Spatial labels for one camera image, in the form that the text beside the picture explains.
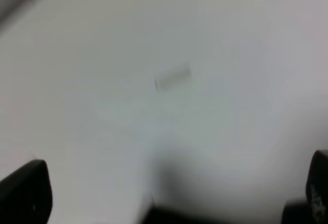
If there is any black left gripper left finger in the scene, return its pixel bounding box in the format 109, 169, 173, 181
1, 159, 53, 223

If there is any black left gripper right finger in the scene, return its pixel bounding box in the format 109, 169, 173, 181
305, 150, 327, 223

